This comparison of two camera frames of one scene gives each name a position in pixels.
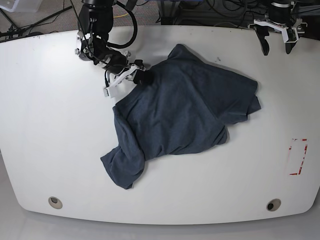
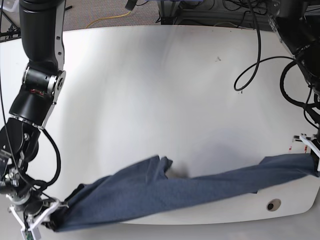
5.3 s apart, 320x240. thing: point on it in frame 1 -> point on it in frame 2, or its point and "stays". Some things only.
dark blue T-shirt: x=186 y=107 -> x=145 y=186
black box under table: x=168 y=20 stays
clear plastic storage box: x=24 y=6 stays
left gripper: x=117 y=62 -> x=28 y=197
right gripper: x=285 y=23 -> x=315 y=158
